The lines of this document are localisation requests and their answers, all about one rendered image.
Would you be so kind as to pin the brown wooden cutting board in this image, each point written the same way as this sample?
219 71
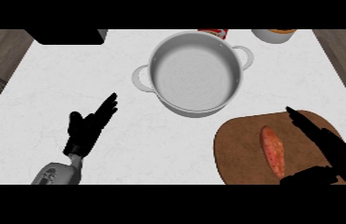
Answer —
245 148

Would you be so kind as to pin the orange sweet potato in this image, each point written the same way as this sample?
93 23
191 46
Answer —
273 150

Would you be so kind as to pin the red and white can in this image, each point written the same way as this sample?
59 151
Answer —
213 33

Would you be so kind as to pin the black appliance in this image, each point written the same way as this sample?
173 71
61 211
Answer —
66 36

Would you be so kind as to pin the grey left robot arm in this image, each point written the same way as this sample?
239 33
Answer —
61 171

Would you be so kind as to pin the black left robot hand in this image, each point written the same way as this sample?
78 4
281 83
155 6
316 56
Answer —
87 128

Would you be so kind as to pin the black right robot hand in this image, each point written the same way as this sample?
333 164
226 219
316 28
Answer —
322 142

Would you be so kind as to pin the white bowl with orange contents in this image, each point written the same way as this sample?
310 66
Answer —
273 35

